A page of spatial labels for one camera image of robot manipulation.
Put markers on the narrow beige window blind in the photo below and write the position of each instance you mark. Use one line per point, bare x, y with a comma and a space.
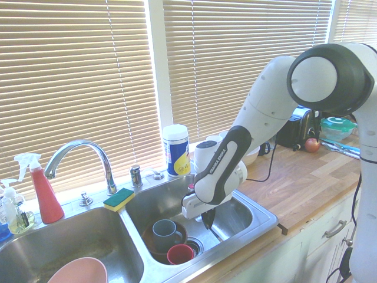
356, 20

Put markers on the white bowl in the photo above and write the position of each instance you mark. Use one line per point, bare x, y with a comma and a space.
251, 156

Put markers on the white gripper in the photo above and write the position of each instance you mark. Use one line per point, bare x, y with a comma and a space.
191, 207

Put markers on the metal sink drain strainer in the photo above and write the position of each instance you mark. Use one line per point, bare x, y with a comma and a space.
198, 246

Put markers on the yellow and green sponge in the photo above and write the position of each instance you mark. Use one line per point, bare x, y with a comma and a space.
119, 199

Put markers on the red spray bottle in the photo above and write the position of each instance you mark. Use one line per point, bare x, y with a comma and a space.
47, 197

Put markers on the red apple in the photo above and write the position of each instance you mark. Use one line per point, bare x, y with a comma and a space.
312, 145

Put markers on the blue plastic object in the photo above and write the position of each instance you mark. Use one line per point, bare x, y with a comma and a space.
3, 233

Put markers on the chrome soap dispenser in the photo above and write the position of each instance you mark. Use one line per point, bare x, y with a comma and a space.
136, 177

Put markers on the grey-blue ceramic mug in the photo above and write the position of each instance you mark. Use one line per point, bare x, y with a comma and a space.
165, 239

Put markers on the chrome sink sprayer knob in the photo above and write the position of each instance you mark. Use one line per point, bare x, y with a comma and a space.
85, 200

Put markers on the small yellow liquid bottle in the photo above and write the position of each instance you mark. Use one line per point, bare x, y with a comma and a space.
25, 222

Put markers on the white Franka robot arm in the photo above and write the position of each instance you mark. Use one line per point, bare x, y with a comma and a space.
265, 97

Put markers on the green lidded food container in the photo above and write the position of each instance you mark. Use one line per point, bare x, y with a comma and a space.
337, 126

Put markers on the white cup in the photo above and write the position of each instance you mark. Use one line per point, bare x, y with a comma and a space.
224, 134
214, 139

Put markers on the black toaster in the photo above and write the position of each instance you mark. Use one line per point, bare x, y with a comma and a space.
297, 129

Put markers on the wide beige window blind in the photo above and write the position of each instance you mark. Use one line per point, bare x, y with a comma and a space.
73, 73

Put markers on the red mug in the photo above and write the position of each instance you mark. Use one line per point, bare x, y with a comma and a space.
179, 256

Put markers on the chrome gooseneck faucet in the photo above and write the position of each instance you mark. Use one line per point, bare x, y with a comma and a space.
88, 146

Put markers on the brown wooden bowl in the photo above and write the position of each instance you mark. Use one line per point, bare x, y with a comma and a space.
147, 239

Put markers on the white disinfecting wipes canister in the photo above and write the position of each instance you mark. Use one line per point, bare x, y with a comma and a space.
176, 147

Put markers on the stainless steel double sink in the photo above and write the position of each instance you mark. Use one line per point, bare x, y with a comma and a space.
238, 216

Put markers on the clear pump soap bottle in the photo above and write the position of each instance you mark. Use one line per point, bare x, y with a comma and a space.
8, 203

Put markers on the pink plastic bowl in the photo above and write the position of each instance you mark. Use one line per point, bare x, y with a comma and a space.
79, 272

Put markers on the medium beige window blind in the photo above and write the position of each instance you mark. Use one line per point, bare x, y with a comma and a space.
229, 59

